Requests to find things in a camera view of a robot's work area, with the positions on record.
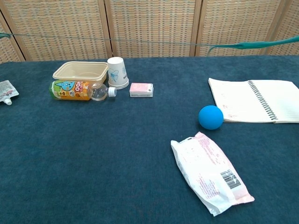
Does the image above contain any pink tissue pack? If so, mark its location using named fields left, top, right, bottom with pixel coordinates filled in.
left=129, top=83, right=154, bottom=98

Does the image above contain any teal stick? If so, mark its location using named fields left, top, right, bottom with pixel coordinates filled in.
left=0, top=32, right=299, bottom=53

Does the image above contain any bamboo folding screen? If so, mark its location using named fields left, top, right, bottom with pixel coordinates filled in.
left=0, top=0, right=299, bottom=63

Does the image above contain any white pink wipes pack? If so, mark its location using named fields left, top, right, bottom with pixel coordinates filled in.
left=170, top=131, right=255, bottom=217

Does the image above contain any white paper cup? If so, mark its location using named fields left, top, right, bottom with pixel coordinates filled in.
left=107, top=56, right=129, bottom=90

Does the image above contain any beige food container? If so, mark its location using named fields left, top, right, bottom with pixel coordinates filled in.
left=52, top=61, right=109, bottom=84

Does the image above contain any dark blue table cloth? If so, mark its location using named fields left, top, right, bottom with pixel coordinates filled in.
left=0, top=55, right=299, bottom=224

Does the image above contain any blue ball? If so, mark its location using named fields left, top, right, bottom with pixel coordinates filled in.
left=198, top=105, right=224, bottom=130

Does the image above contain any open spiral notebook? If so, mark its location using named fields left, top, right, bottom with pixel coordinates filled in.
left=208, top=77, right=299, bottom=124

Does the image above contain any orange drink bottle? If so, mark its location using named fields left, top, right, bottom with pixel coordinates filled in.
left=49, top=80, right=117, bottom=102

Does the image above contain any silver spout pouch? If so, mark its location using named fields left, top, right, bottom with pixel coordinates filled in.
left=0, top=80, right=20, bottom=105

